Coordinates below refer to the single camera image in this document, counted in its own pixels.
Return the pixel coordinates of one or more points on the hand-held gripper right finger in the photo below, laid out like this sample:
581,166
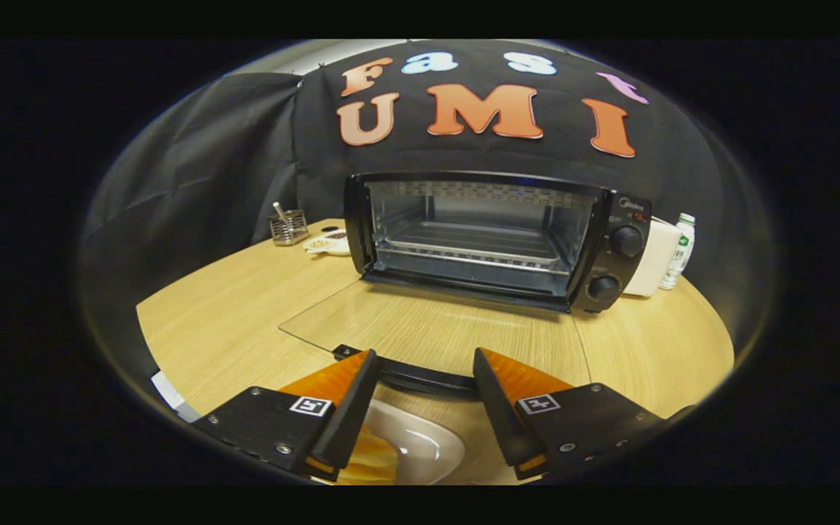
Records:
500,415

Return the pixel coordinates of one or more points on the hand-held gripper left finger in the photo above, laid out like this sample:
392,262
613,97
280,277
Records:
351,423

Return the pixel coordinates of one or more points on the golden croissant bread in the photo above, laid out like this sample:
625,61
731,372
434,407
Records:
369,463

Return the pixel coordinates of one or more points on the black toaster oven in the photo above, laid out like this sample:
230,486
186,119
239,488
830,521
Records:
628,211

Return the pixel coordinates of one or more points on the white square plate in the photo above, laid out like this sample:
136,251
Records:
424,445

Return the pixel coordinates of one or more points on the small white dish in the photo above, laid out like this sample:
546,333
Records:
329,243

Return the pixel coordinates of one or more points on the white paper sheet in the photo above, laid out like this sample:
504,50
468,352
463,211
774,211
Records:
168,390

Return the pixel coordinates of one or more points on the white box appliance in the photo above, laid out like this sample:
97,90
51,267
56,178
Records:
653,255

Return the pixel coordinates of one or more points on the metal utensil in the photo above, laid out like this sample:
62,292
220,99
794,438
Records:
279,211

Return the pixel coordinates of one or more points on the white bottle green label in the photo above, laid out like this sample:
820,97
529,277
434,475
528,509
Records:
680,251

